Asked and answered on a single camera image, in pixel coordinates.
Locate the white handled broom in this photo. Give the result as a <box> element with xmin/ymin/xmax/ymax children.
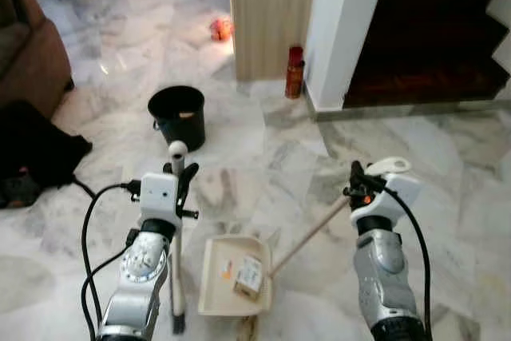
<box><xmin>165</xmin><ymin>141</ymin><xmax>191</xmax><ymax>335</ymax></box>

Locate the cream dustpan with wooden handle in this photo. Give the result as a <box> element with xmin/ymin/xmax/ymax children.
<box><xmin>197</xmin><ymin>157</ymin><xmax>412</xmax><ymax>316</ymax></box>

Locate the black plastic bucket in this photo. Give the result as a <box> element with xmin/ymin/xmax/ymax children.
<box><xmin>147</xmin><ymin>85</ymin><xmax>207</xmax><ymax>153</ymax></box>

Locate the red cylindrical bottle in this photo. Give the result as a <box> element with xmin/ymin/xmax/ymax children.
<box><xmin>285</xmin><ymin>46</ymin><xmax>306</xmax><ymax>100</ymax></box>

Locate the black bag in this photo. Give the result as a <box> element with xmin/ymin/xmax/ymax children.
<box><xmin>0</xmin><ymin>100</ymin><xmax>93</xmax><ymax>210</ymax></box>

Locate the orange red object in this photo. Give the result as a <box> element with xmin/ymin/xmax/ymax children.
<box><xmin>210</xmin><ymin>16</ymin><xmax>234</xmax><ymax>42</ymax></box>

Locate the dark wooden staircase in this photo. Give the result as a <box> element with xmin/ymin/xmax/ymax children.
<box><xmin>343</xmin><ymin>0</ymin><xmax>511</xmax><ymax>110</ymax></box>

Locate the light wooden door panel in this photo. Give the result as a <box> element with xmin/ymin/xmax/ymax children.
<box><xmin>228</xmin><ymin>0</ymin><xmax>320</xmax><ymax>82</ymax></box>

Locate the brown sofa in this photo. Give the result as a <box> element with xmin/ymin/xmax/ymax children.
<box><xmin>0</xmin><ymin>0</ymin><xmax>74</xmax><ymax>118</ymax></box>

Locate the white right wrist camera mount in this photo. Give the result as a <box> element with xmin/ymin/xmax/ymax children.
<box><xmin>353</xmin><ymin>173</ymin><xmax>422</xmax><ymax>227</ymax></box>

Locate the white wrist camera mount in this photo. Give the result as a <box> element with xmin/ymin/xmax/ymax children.
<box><xmin>353</xmin><ymin>173</ymin><xmax>422</xmax><ymax>227</ymax></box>
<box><xmin>139</xmin><ymin>172</ymin><xmax>181</xmax><ymax>230</ymax></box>

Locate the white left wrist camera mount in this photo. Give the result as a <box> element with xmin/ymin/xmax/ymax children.
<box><xmin>139</xmin><ymin>172</ymin><xmax>181</xmax><ymax>230</ymax></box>

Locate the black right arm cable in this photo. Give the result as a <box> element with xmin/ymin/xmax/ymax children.
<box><xmin>383</xmin><ymin>185</ymin><xmax>433</xmax><ymax>335</ymax></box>

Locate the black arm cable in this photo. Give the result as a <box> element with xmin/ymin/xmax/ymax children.
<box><xmin>383</xmin><ymin>185</ymin><xmax>433</xmax><ymax>335</ymax></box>
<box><xmin>80</xmin><ymin>181</ymin><xmax>143</xmax><ymax>341</ymax></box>

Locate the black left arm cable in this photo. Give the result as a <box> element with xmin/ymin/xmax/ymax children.
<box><xmin>80</xmin><ymin>181</ymin><xmax>143</xmax><ymax>341</ymax></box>

